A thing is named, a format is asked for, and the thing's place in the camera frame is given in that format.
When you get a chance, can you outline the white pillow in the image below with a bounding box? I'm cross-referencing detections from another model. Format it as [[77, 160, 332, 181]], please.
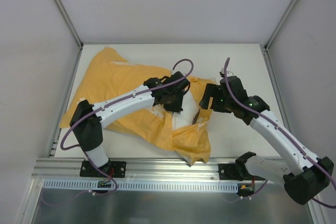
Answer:
[[172, 91, 199, 130]]

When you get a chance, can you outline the blue and yellow pillowcase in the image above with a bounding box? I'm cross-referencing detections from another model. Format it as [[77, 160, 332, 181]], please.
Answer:
[[59, 48, 212, 164]]

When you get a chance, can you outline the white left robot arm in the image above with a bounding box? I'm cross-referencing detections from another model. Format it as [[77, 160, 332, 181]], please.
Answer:
[[70, 72, 190, 177]]

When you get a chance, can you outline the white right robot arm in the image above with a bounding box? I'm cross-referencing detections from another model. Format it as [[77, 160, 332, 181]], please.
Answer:
[[199, 76, 335, 205]]

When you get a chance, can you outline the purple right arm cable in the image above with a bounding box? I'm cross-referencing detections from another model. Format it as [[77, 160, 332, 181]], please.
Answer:
[[224, 57, 336, 208]]

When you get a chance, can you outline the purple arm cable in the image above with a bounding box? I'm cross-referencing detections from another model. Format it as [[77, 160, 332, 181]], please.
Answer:
[[60, 58, 195, 196], [224, 57, 336, 208]]

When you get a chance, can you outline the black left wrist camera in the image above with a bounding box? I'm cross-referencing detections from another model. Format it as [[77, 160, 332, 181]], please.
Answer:
[[170, 71, 190, 92]]

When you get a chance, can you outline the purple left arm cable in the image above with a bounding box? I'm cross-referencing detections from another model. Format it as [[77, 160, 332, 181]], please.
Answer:
[[60, 58, 195, 196]]

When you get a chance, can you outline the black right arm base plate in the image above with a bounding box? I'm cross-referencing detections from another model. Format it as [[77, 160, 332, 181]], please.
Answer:
[[218, 163, 265, 181]]

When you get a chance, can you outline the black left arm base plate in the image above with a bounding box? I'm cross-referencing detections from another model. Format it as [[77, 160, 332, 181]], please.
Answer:
[[79, 161, 127, 178]]

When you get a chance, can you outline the right aluminium frame post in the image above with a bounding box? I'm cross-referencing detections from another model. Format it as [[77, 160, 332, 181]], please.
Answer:
[[264, 0, 300, 51]]

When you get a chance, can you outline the aluminium frame post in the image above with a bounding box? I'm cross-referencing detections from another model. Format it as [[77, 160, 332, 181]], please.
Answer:
[[52, 0, 83, 50], [264, 0, 300, 51]]

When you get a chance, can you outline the aluminium mounting rail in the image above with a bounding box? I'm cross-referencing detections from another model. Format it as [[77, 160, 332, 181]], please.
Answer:
[[32, 157, 235, 182]]

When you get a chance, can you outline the white slotted cable duct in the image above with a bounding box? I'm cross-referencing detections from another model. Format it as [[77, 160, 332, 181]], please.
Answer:
[[43, 179, 238, 193]]

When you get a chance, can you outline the left aluminium frame post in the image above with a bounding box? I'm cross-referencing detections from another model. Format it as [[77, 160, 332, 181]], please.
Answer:
[[52, 0, 83, 50]]

